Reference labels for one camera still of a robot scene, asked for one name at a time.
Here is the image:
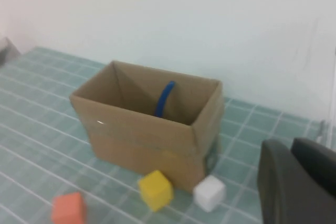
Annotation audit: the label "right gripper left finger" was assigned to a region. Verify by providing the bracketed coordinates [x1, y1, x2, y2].
[257, 138, 336, 224]

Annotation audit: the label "white cube block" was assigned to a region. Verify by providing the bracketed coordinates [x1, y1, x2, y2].
[193, 175, 227, 213]

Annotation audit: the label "brown cardboard box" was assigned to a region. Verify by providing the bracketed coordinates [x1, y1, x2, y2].
[69, 60, 225, 193]

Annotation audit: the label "green checked tablecloth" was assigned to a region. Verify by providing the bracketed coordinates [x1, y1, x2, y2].
[0, 46, 336, 224]

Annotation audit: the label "orange cube block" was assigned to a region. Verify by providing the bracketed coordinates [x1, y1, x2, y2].
[51, 191, 87, 224]

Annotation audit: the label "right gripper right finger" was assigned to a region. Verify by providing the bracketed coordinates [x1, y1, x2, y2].
[290, 137, 336, 202]

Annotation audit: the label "yellow cube block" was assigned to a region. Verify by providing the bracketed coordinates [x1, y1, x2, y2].
[138, 170, 174, 212]

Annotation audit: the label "blue-handled pliers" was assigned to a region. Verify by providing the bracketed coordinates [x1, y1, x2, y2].
[154, 81, 176, 117]

